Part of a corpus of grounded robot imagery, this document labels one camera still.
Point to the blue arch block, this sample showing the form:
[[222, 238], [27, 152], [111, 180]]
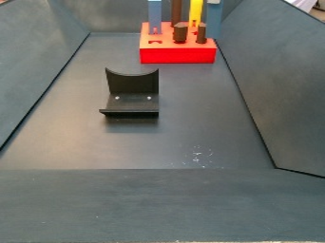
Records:
[[214, 14]]

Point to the red peg board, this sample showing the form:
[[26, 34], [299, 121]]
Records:
[[160, 50]]

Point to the light blue arch peg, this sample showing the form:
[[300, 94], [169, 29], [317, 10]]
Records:
[[154, 16]]

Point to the yellow arch peg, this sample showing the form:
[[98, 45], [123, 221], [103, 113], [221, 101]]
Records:
[[196, 12]]

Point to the black curved stand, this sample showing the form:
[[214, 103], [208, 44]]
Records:
[[134, 94]]

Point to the brown pentagon peg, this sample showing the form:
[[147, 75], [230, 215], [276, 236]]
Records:
[[180, 34]]

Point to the brown hexagon peg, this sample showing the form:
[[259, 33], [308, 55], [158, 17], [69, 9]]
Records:
[[201, 34]]

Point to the brown cylinder peg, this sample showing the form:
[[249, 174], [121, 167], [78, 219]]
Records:
[[176, 12]]

